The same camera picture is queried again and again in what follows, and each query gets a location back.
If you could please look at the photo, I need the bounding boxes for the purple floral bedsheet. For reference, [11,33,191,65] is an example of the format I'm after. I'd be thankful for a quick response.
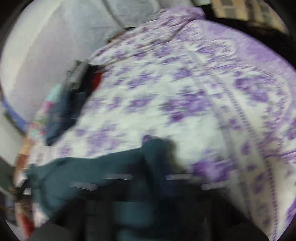
[29,8,295,240]

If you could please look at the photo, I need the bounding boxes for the colourful floral folded blanket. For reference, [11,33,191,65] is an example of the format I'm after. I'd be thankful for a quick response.
[27,84,63,142]

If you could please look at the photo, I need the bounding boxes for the white mosquito net curtain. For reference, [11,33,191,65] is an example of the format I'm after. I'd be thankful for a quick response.
[0,0,193,121]

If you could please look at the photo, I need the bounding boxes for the dark teal pants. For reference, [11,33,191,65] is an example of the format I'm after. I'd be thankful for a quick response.
[26,138,182,240]

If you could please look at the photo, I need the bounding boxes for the orange pillow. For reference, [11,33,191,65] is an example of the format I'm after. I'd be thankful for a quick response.
[15,138,34,172]

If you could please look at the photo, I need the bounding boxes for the folded blue jeans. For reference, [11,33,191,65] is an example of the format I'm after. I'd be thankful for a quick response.
[45,90,89,146]

